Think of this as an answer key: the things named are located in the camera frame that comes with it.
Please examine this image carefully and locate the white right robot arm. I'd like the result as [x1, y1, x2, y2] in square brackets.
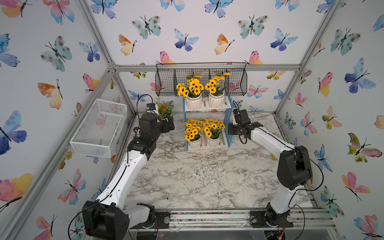
[228, 109, 313, 227]

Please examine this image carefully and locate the white mesh wall basket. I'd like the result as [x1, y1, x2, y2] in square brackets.
[70, 99, 127, 158]

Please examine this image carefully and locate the orange flower green plant pot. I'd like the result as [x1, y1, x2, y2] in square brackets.
[157, 101, 174, 120]

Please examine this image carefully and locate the black wire wall basket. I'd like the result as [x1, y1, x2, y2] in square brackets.
[153, 63, 248, 97]

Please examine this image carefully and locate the blue white wooden shelf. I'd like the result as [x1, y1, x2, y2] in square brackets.
[183, 96, 234, 152]

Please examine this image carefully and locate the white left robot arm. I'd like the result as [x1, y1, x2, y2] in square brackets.
[81, 113, 175, 240]

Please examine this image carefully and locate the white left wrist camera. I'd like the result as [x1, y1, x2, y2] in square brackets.
[146, 103, 157, 112]

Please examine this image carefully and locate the sunflower pot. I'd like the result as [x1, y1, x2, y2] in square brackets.
[203, 119, 225, 148]
[184, 120, 203, 150]
[176, 76, 204, 110]
[205, 72, 231, 109]

